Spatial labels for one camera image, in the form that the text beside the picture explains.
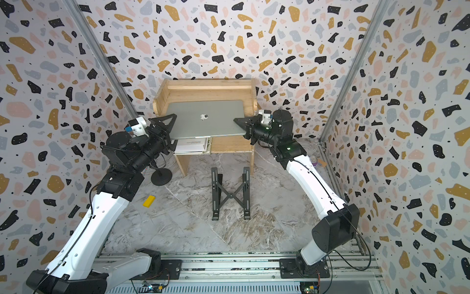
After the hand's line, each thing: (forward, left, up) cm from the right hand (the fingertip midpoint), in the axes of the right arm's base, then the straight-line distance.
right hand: (232, 121), depth 65 cm
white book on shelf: (+4, +20, -18) cm, 27 cm away
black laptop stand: (-5, +10, -44) cm, 46 cm away
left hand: (-5, +17, +4) cm, 18 cm away
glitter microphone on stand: (+6, +44, -44) cm, 62 cm away
